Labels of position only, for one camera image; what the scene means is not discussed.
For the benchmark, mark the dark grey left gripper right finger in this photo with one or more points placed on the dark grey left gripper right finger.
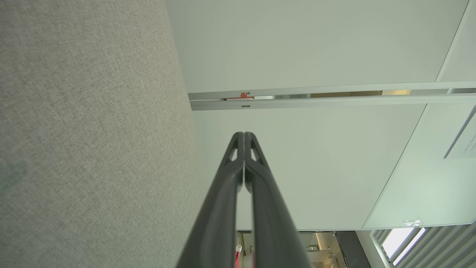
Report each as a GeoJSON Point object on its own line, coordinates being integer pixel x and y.
{"type": "Point", "coordinates": [275, 230]}

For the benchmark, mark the red object with white loop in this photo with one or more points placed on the red object with white loop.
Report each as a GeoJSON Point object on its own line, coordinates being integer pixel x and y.
{"type": "Point", "coordinates": [237, 258]}

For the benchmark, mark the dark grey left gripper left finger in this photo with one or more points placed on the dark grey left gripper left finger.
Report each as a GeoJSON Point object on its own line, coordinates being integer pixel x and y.
{"type": "Point", "coordinates": [215, 223]}

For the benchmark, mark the grey wall joint post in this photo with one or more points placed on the grey wall joint post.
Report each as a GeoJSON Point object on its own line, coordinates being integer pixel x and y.
{"type": "Point", "coordinates": [334, 101]}

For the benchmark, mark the small orange red object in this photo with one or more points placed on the small orange red object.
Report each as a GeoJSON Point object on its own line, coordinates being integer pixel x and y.
{"type": "Point", "coordinates": [243, 96]}

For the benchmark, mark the window with grey blinds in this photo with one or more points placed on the window with grey blinds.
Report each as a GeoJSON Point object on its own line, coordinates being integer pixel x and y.
{"type": "Point", "coordinates": [427, 249]}

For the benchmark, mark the grey fabric sofa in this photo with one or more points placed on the grey fabric sofa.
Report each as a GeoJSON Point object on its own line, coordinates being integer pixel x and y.
{"type": "Point", "coordinates": [74, 130]}

